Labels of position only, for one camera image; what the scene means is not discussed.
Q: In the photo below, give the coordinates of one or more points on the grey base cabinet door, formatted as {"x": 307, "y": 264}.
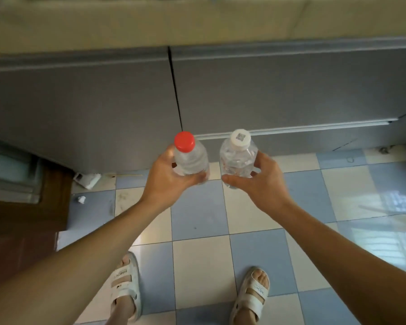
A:
{"x": 81, "y": 111}

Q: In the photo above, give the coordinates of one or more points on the person's right forearm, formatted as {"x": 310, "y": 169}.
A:
{"x": 352, "y": 267}

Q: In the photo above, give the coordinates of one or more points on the person's foot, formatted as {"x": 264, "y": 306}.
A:
{"x": 262, "y": 277}
{"x": 121, "y": 306}

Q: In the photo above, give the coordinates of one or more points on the person's left foot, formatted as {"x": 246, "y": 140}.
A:
{"x": 121, "y": 306}

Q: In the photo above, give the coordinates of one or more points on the crumpled white tissue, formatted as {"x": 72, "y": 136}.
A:
{"x": 81, "y": 199}

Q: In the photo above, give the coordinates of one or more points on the person's right hand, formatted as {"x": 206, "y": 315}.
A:
{"x": 267, "y": 189}

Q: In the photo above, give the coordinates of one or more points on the person's left hand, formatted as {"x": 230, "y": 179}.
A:
{"x": 162, "y": 186}

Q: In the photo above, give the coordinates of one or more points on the white sandal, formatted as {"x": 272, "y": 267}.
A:
{"x": 128, "y": 270}
{"x": 253, "y": 302}

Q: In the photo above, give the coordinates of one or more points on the red-cap water bottle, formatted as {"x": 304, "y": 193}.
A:
{"x": 184, "y": 141}

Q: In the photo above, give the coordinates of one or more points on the beige table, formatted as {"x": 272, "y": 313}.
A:
{"x": 189, "y": 23}

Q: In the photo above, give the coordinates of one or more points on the white-cap clear bottle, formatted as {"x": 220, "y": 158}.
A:
{"x": 238, "y": 159}

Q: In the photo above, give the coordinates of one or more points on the person's right foot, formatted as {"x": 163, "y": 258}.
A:
{"x": 262, "y": 277}

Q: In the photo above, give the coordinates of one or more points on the white torn cardboard box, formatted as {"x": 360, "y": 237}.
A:
{"x": 87, "y": 180}

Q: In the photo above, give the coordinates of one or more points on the person's left forearm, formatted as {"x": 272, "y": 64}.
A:
{"x": 71, "y": 267}

